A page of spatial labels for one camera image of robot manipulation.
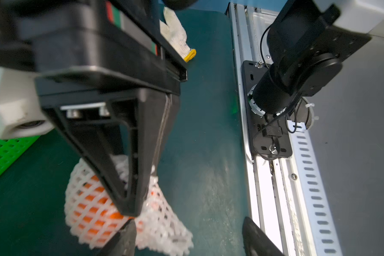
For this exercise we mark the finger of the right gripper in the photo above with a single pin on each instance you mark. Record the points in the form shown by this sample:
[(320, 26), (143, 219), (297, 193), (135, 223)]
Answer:
[(120, 135)]

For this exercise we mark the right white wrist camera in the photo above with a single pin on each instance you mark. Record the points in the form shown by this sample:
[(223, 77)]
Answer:
[(20, 112)]

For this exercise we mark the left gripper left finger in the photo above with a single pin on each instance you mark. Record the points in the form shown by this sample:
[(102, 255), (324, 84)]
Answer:
[(122, 243)]

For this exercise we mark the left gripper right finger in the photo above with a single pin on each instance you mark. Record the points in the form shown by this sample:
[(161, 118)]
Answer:
[(256, 242)]

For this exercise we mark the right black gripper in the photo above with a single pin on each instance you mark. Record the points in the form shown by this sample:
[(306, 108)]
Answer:
[(104, 45)]

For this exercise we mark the white cotton work glove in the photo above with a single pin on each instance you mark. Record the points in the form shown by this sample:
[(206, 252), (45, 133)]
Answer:
[(173, 31)]

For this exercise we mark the netted orange middle left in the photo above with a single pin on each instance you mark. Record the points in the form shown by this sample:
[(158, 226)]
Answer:
[(92, 216)]

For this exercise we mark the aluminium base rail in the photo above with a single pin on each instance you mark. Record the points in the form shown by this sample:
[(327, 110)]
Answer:
[(287, 197)]

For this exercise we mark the right green plastic basket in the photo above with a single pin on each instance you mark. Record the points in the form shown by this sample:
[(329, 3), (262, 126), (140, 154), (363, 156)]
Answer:
[(12, 149)]

